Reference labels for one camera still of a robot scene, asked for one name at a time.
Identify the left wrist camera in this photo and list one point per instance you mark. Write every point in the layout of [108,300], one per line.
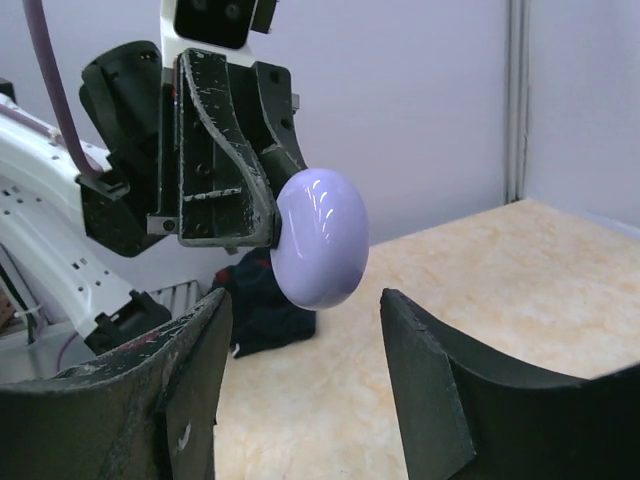
[219,26]

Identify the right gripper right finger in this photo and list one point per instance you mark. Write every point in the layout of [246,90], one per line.
[468,411]

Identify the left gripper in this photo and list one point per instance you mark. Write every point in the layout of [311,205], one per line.
[228,145]

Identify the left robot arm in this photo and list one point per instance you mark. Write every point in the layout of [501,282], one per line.
[50,210]

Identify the dark blue cloth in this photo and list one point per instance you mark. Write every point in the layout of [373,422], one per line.
[263,318]

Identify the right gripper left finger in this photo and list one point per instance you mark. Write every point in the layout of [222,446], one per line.
[144,410]

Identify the purple earbud charging case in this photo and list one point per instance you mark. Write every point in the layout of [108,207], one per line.
[323,247]

